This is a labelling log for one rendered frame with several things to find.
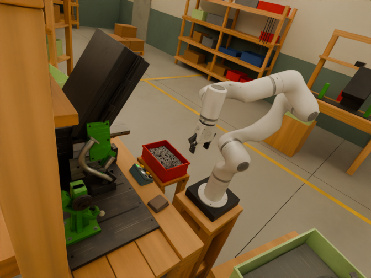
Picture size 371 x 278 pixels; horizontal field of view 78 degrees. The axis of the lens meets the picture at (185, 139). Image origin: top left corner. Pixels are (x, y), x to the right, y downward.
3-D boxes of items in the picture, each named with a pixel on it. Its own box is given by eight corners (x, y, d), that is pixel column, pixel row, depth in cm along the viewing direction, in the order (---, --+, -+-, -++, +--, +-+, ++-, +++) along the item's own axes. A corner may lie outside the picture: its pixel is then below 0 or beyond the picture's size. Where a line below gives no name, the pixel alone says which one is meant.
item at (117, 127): (118, 122, 153) (119, 118, 152) (130, 134, 144) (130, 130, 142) (54, 131, 130) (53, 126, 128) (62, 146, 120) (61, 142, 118)
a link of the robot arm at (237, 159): (227, 166, 138) (242, 135, 124) (240, 191, 124) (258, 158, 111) (208, 167, 134) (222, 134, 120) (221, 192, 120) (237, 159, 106)
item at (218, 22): (249, 102, 586) (288, 5, 471) (173, 63, 744) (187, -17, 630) (259, 99, 622) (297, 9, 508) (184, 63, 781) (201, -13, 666)
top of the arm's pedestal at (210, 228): (207, 181, 166) (208, 177, 164) (242, 212, 148) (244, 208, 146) (174, 198, 146) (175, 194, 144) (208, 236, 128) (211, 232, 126)
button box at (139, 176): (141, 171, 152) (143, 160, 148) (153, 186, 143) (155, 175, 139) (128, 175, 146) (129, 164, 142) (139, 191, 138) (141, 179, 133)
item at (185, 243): (95, 122, 210) (95, 108, 203) (197, 261, 121) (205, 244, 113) (79, 124, 202) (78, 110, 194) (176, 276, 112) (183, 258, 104)
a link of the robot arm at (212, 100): (197, 108, 104) (203, 118, 96) (205, 81, 97) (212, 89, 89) (213, 110, 106) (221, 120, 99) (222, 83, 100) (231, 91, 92)
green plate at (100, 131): (105, 151, 132) (103, 116, 125) (111, 157, 127) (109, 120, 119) (85, 156, 125) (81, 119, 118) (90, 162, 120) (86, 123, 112)
